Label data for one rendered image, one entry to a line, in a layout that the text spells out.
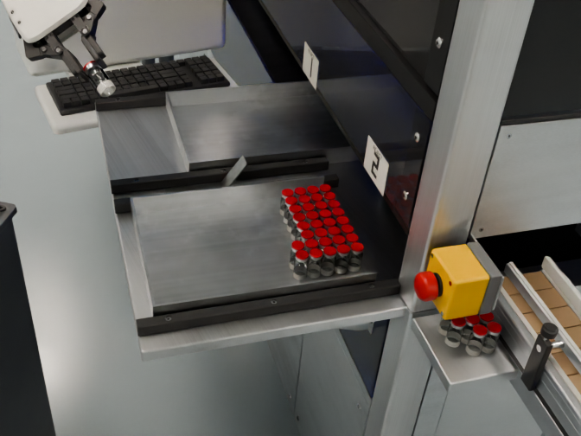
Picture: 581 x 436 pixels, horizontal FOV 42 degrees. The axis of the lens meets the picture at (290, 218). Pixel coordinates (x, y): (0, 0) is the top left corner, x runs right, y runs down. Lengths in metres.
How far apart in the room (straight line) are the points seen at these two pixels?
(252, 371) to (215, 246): 1.01
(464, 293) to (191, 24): 1.15
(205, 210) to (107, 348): 1.04
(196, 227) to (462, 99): 0.53
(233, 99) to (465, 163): 0.73
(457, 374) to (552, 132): 0.35
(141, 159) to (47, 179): 1.52
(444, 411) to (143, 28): 1.12
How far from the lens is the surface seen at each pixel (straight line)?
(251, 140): 1.48
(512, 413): 1.51
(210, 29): 1.97
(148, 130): 1.52
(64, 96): 1.75
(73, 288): 2.46
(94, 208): 2.77
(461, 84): 0.94
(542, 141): 1.05
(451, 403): 1.40
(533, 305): 1.11
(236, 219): 1.28
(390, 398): 1.31
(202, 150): 1.45
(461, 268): 1.02
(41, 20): 1.06
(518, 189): 1.08
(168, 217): 1.29
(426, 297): 1.02
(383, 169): 1.17
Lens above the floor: 1.68
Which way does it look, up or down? 38 degrees down
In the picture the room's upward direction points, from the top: 5 degrees clockwise
